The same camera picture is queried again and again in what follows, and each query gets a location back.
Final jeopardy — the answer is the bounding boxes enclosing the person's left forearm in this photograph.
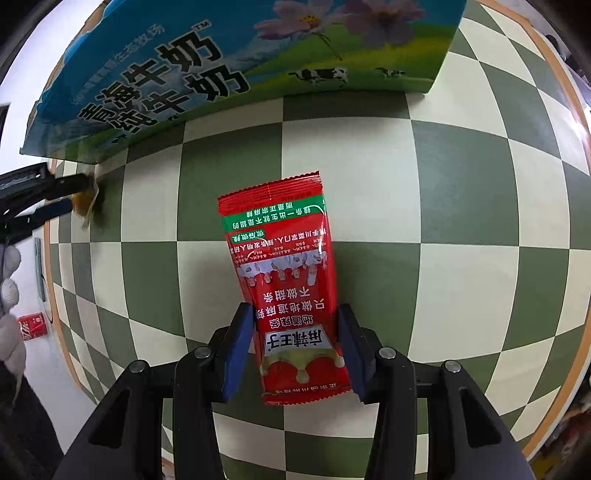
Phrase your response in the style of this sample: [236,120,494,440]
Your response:
[0,360,65,480]

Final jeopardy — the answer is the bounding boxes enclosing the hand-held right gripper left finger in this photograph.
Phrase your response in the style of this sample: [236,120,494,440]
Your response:
[53,302,256,480]

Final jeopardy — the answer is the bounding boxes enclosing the braised egg packet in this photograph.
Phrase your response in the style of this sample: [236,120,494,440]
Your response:
[71,173,107,229]

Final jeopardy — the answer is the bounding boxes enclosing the red spicy strip packet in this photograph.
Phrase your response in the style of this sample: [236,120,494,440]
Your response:
[217,171,348,407]

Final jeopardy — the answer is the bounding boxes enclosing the person's left hand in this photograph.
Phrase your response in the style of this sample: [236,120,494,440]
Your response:
[0,242,27,384]

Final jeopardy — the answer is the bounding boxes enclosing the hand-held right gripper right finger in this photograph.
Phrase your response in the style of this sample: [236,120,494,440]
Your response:
[337,304,539,480]

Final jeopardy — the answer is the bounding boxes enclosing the blue printed cardboard box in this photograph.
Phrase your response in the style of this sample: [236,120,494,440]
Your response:
[19,0,468,166]

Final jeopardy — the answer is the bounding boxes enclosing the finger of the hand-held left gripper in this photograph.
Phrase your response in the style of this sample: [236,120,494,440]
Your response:
[44,173,93,201]
[14,200,75,232]

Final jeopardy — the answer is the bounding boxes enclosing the green checkered mat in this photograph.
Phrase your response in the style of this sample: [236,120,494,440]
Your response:
[44,0,591,480]

